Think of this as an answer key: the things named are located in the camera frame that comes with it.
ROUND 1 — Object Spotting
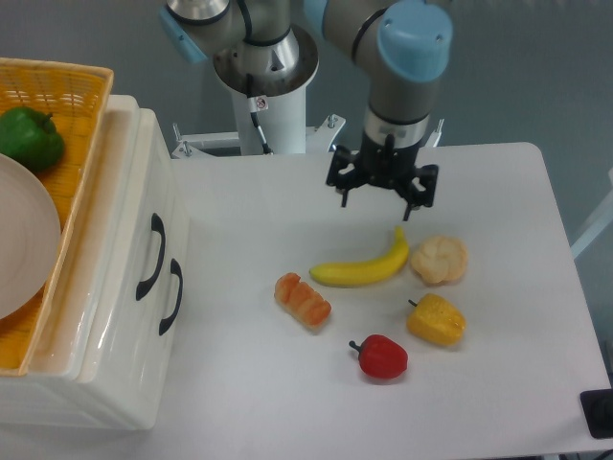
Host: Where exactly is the black device at edge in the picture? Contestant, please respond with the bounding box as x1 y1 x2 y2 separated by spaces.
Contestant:
579 388 613 439

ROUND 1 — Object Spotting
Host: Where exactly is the white frame bar right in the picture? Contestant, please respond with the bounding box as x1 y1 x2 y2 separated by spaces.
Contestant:
570 189 612 260

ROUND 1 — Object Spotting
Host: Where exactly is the yellow bell pepper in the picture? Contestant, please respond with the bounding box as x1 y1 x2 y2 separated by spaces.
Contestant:
406 293 466 347

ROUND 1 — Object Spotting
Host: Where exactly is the white drawer cabinet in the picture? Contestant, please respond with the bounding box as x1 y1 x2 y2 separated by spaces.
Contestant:
1 96 190 429

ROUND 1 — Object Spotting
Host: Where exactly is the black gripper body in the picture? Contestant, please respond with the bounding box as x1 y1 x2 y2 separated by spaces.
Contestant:
352 133 420 191

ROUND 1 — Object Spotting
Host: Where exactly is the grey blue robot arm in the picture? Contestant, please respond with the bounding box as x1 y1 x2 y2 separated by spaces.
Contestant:
159 1 453 211

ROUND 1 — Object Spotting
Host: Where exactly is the red bell pepper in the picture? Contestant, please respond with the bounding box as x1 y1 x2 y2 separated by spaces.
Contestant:
349 334 409 380

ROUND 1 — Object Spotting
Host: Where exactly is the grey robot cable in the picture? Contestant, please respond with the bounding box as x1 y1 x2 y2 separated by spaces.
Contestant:
245 74 275 155

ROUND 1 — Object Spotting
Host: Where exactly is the yellow banana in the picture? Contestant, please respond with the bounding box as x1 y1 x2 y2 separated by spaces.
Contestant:
309 226 410 288

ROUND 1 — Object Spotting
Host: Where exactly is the beige plate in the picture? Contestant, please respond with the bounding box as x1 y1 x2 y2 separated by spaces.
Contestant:
1 155 60 318

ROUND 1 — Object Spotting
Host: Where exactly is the yellow wicker basket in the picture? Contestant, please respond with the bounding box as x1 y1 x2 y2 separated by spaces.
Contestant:
1 57 114 378

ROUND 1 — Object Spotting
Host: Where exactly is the green bell pepper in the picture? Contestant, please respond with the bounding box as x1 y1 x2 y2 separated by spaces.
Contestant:
1 106 65 173

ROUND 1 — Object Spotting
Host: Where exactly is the round bread roll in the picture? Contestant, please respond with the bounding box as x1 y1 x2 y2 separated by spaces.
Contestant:
410 235 468 285

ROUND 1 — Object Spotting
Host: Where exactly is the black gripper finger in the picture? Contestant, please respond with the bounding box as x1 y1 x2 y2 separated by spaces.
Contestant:
396 165 439 221
326 146 363 207

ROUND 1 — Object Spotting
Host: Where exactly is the orange glazed bread loaf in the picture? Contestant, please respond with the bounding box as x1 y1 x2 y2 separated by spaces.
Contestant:
274 272 332 332

